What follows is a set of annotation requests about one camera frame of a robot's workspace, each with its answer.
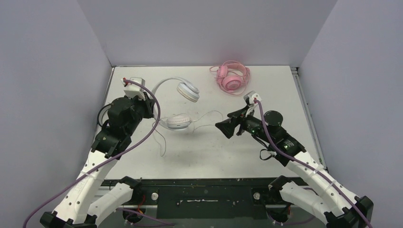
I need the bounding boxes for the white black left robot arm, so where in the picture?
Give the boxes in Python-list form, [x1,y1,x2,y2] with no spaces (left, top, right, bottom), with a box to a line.
[40,95,160,228]

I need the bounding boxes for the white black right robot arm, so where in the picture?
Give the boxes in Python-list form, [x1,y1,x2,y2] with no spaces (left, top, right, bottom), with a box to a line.
[215,106,374,228]

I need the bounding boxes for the black white headphones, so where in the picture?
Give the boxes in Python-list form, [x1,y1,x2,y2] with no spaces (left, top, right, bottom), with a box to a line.
[96,104,111,126]

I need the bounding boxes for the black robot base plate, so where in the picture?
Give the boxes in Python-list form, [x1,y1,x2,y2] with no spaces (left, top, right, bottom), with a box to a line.
[123,178,292,221]

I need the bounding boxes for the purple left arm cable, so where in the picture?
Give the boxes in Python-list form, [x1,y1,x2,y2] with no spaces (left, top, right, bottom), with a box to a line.
[22,78,175,228]

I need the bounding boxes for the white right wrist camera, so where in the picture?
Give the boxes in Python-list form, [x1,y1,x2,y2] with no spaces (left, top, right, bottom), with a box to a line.
[243,91,262,116]

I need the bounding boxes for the pink headphones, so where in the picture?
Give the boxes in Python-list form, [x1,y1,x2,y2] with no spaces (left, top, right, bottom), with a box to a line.
[209,60,251,96]

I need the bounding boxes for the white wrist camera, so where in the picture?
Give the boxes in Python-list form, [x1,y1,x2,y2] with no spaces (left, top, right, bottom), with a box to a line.
[121,77,145,100]
[243,91,262,116]

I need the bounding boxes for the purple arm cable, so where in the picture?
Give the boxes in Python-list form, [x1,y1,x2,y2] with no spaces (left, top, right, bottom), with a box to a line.
[22,78,175,228]
[254,99,375,228]

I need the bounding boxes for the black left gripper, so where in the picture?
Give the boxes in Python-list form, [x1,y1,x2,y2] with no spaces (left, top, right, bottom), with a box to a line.
[125,92,154,135]

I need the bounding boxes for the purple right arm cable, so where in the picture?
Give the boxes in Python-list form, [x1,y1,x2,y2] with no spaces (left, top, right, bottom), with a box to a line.
[254,99,375,228]

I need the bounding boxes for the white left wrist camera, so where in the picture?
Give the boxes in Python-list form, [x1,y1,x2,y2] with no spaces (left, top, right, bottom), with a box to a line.
[121,77,145,100]

